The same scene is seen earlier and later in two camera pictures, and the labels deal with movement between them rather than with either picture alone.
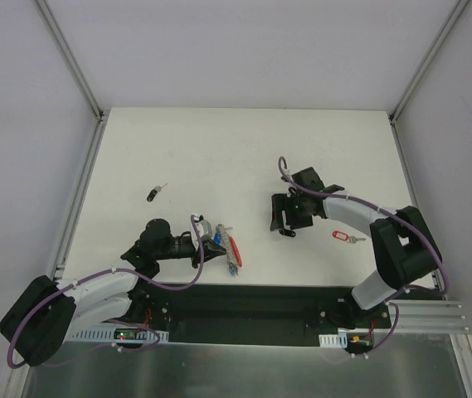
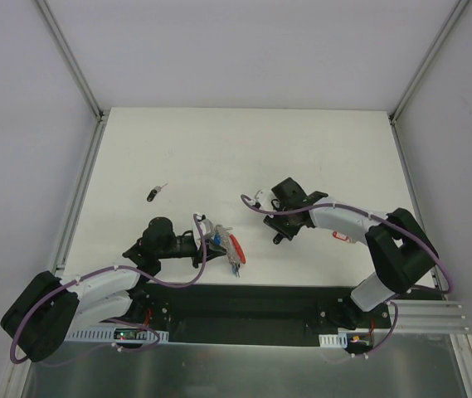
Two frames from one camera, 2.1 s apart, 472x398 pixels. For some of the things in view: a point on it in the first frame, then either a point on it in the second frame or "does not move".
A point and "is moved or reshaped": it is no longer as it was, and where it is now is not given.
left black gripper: [197, 253] does not move
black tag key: [287, 232] is moved or reshaped
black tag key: [152, 194] does not move
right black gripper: [282, 212] does not move
